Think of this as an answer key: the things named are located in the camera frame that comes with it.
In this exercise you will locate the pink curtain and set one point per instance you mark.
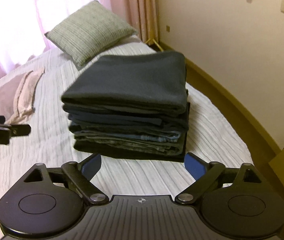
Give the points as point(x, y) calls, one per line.
point(23, 24)

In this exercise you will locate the grey striped bedspread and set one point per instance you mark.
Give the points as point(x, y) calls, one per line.
point(211, 137)

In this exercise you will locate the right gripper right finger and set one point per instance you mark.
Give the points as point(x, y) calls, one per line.
point(205, 175)

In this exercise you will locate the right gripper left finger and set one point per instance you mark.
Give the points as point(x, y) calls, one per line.
point(80, 175)

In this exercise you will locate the folded dark clothes stack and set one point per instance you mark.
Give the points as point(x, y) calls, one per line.
point(132, 107)

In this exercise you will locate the pink folded blanket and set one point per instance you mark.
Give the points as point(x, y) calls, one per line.
point(17, 97)

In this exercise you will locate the grey knitted cushion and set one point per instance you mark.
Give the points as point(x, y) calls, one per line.
point(88, 32)

